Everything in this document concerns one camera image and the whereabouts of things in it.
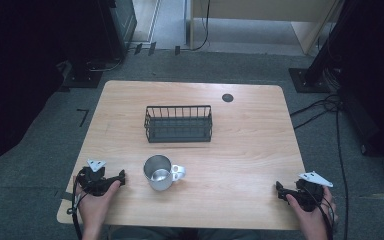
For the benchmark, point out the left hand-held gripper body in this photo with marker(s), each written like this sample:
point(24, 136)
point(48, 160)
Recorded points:
point(95, 181)

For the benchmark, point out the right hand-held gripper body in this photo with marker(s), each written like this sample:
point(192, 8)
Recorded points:
point(308, 195)

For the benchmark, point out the person's left hand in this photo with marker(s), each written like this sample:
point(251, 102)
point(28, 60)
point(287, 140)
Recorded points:
point(95, 206)

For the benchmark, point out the person's right hand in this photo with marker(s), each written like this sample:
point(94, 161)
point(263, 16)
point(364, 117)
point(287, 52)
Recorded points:
point(310, 221)

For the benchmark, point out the silver metal cup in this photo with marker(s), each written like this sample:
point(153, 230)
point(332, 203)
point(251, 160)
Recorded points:
point(160, 173)

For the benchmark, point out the black round table grommet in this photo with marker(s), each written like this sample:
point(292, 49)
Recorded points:
point(227, 98)

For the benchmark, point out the light wooden cabinet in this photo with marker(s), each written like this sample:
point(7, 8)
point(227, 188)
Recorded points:
point(263, 10)

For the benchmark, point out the black stand with base plate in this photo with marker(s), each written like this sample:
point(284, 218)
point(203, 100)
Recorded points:
point(83, 75)
point(310, 78)

